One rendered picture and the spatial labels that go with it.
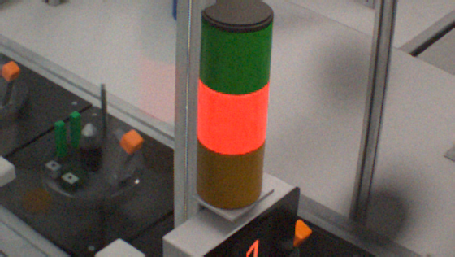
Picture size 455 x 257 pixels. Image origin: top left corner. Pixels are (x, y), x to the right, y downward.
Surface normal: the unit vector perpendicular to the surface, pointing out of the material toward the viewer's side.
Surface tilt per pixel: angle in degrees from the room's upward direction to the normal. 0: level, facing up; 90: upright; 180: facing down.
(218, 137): 90
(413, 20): 0
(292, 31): 0
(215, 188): 90
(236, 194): 90
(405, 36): 0
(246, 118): 90
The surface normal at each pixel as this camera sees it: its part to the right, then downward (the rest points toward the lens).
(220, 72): -0.39, 0.51
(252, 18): 0.04, -0.82
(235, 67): 0.00, 0.58
